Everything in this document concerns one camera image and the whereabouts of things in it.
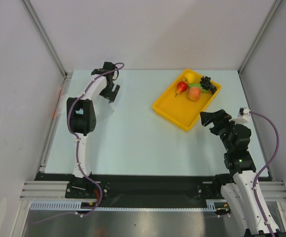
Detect clear zip top bag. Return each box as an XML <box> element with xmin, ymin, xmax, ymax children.
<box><xmin>52</xmin><ymin>89</ymin><xmax>115</xmax><ymax>122</ymax></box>

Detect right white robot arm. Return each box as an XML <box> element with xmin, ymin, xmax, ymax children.
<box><xmin>200</xmin><ymin>108</ymin><xmax>286</xmax><ymax>237</ymax></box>

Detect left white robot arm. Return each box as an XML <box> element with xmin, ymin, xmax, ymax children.
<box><xmin>65</xmin><ymin>62</ymin><xmax>124</xmax><ymax>199</ymax></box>

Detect peach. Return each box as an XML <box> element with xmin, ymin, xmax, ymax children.
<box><xmin>188</xmin><ymin>87</ymin><xmax>202</xmax><ymax>101</ymax></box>

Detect yellow plastic tray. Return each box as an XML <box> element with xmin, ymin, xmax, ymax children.
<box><xmin>153</xmin><ymin>69</ymin><xmax>221</xmax><ymax>131</ymax></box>

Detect dark grape bunch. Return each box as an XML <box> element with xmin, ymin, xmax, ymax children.
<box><xmin>200</xmin><ymin>76</ymin><xmax>217</xmax><ymax>94</ymax></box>

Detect red pear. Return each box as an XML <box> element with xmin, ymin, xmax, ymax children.
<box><xmin>175</xmin><ymin>81</ymin><xmax>188</xmax><ymax>96</ymax></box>

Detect yellow apple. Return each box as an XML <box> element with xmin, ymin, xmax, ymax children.
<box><xmin>183</xmin><ymin>72</ymin><xmax>196</xmax><ymax>85</ymax></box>

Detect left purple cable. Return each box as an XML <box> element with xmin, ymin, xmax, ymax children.
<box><xmin>31</xmin><ymin>62</ymin><xmax>125</xmax><ymax>224</ymax></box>

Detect purple cable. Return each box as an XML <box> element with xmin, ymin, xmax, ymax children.
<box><xmin>250</xmin><ymin>111</ymin><xmax>284</xmax><ymax>237</ymax></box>
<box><xmin>31</xmin><ymin>62</ymin><xmax>125</xmax><ymax>224</ymax></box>

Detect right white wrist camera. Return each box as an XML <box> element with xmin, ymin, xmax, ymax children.
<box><xmin>230</xmin><ymin>107</ymin><xmax>251</xmax><ymax>124</ymax></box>

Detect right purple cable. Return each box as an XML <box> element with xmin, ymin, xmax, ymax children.
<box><xmin>250</xmin><ymin>111</ymin><xmax>284</xmax><ymax>237</ymax></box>

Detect white cable duct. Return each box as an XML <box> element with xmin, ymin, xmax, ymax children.
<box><xmin>30</xmin><ymin>200</ymin><xmax>230</xmax><ymax>212</ymax></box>

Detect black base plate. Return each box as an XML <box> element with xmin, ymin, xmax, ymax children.
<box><xmin>34</xmin><ymin>174</ymin><xmax>273</xmax><ymax>208</ymax></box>

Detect left aluminium corner post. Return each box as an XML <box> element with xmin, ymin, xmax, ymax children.
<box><xmin>20</xmin><ymin>0</ymin><xmax>67</xmax><ymax>78</ymax></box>

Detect aluminium corner post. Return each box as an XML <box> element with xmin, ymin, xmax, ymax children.
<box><xmin>238</xmin><ymin>0</ymin><xmax>284</xmax><ymax>76</ymax></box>
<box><xmin>20</xmin><ymin>0</ymin><xmax>67</xmax><ymax>78</ymax></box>

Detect right aluminium corner post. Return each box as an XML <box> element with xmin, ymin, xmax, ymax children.
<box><xmin>238</xmin><ymin>0</ymin><xmax>284</xmax><ymax>76</ymax></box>

